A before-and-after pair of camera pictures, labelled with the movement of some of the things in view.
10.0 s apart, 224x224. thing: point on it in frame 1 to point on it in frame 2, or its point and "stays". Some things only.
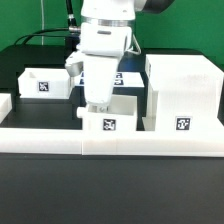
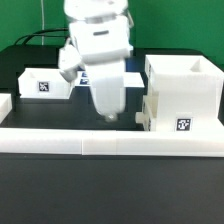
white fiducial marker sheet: [121, 79] stays
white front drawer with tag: [121, 115] to [148, 115]
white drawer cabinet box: [182, 93] stays
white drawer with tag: [44, 83] stays
